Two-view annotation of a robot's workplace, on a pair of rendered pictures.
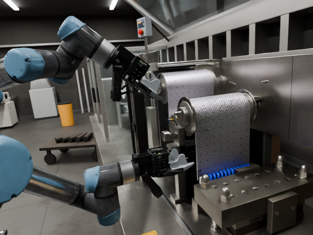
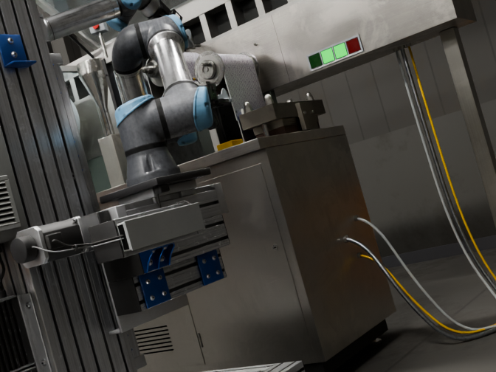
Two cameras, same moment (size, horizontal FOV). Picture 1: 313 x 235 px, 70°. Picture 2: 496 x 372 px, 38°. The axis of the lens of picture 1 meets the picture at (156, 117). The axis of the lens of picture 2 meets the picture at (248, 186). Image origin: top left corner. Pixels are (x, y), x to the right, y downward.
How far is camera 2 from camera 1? 2.33 m
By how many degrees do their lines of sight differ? 39
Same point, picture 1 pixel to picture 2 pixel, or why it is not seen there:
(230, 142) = (249, 91)
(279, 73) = (265, 32)
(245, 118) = (252, 71)
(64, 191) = not seen: hidden behind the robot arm
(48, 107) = not seen: outside the picture
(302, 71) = (281, 23)
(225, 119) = (240, 69)
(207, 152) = (236, 95)
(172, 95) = not seen: hidden behind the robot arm
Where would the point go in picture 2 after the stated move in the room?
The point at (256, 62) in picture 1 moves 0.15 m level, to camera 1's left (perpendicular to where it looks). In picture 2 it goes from (242, 32) to (215, 34)
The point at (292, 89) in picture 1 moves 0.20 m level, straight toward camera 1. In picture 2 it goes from (279, 40) to (285, 27)
